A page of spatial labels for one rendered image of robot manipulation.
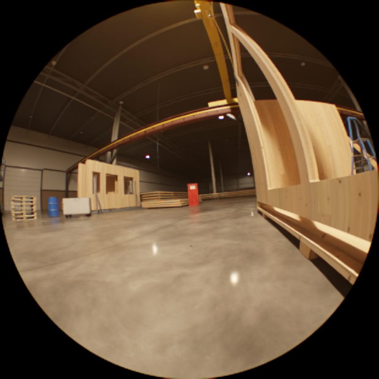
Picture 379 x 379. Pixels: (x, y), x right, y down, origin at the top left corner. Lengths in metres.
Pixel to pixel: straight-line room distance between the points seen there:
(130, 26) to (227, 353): 11.48
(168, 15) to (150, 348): 11.06
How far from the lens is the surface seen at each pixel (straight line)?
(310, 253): 1.04
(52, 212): 6.97
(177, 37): 11.14
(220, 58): 6.61
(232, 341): 0.56
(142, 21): 10.81
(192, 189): 8.44
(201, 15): 5.33
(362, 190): 0.63
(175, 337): 0.58
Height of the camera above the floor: 0.49
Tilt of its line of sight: 4 degrees up
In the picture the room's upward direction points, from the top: 5 degrees counter-clockwise
